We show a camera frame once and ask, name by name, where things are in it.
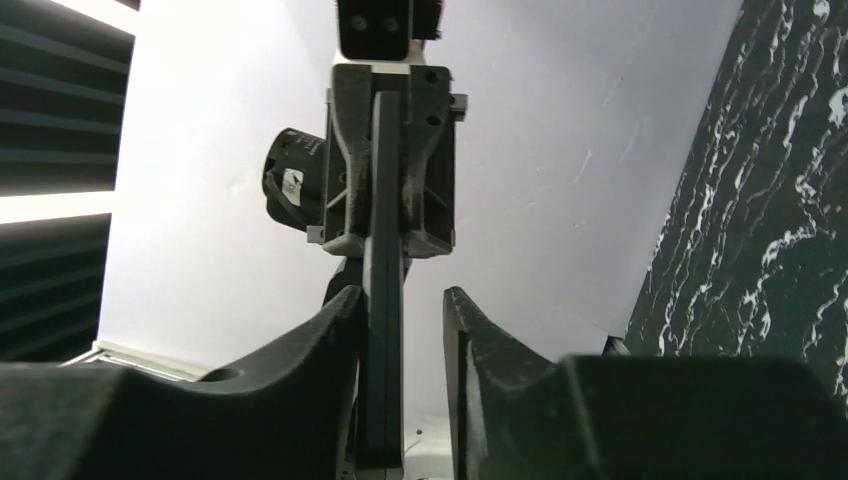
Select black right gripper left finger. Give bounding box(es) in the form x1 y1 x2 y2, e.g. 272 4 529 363
1 286 363 479

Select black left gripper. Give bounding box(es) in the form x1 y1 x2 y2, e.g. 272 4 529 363
261 64 458 259

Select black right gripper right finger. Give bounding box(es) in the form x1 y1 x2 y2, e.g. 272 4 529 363
443 287 847 479

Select black cylindrical remote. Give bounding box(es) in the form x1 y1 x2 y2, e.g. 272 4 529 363
356 91 404 479

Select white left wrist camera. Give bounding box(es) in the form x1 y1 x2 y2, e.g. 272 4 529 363
335 0 444 61

